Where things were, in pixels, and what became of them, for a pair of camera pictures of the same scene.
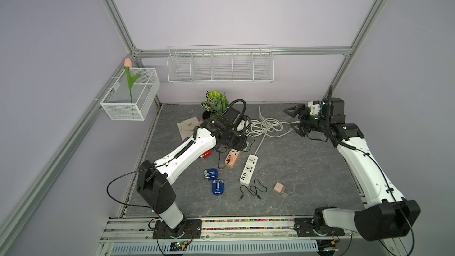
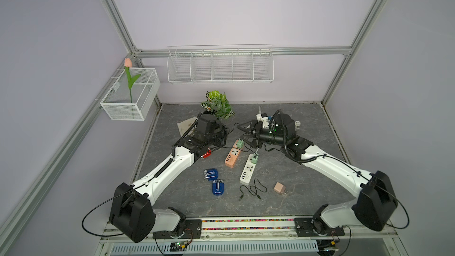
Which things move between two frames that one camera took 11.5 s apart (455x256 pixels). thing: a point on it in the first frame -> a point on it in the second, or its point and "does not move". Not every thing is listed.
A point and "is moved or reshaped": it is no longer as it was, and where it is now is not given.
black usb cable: x=221 y=152 is moved or reshaped
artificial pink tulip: x=128 y=64 does not move
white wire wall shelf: x=220 y=63 does not move
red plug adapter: x=205 y=154 does not move
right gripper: x=301 y=131 -> x=255 y=124
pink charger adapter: x=280 y=188 does not move
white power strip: x=248 y=169 does not move
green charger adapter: x=247 y=147 is moved or reshaped
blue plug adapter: x=210 y=174 does not move
